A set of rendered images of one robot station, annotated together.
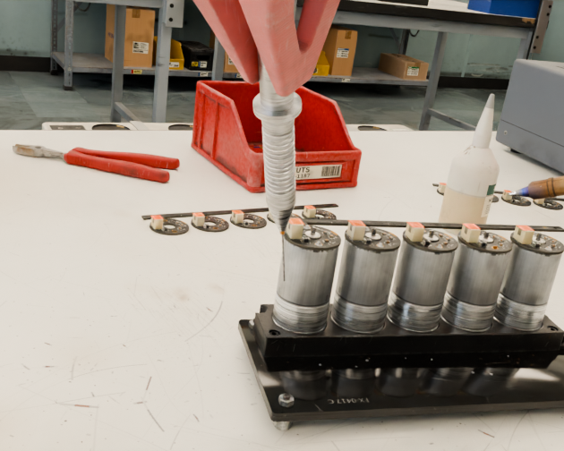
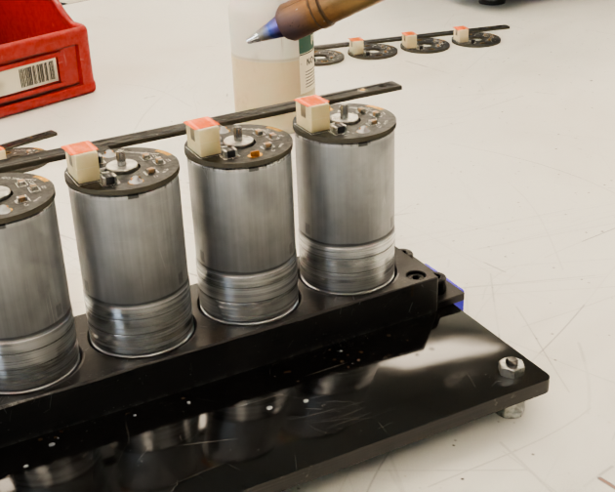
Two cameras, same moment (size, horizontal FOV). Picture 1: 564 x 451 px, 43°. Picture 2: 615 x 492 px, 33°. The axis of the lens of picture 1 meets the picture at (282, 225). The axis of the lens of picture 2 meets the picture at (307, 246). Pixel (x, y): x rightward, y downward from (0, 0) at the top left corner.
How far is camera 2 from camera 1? 0.12 m
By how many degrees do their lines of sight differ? 10
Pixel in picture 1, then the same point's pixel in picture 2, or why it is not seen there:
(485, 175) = not seen: hidden behind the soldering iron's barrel
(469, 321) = (249, 307)
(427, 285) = (136, 263)
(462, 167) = (245, 15)
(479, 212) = (296, 87)
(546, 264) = (366, 161)
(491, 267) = (258, 193)
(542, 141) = not seen: outside the picture
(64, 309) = not seen: outside the picture
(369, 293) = (14, 313)
